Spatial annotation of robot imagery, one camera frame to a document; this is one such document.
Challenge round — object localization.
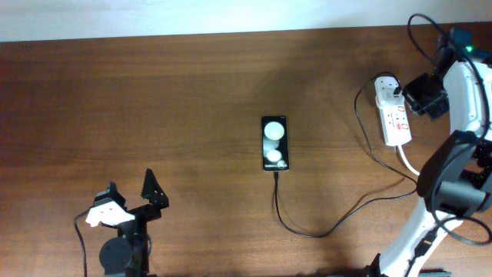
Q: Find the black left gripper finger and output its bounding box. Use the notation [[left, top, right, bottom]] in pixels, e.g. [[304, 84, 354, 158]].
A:
[[94, 182, 126, 210], [141, 169, 169, 209]]

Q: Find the white power strip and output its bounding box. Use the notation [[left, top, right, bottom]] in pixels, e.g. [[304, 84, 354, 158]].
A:
[[377, 102, 411, 146]]

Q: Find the black USB charging cable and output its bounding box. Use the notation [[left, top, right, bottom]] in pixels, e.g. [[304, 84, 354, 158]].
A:
[[273, 71, 418, 239]]

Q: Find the black smartphone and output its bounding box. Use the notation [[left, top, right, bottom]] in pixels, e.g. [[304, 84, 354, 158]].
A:
[[261, 116, 290, 172]]

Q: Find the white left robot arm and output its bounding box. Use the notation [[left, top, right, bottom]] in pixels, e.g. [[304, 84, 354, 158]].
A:
[[85, 169, 169, 277]]

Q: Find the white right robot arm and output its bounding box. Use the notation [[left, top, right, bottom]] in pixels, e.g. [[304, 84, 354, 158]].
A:
[[367, 28, 491, 276]]

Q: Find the white USB charger adapter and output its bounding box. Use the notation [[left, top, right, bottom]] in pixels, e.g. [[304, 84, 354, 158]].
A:
[[374, 76, 404, 109]]

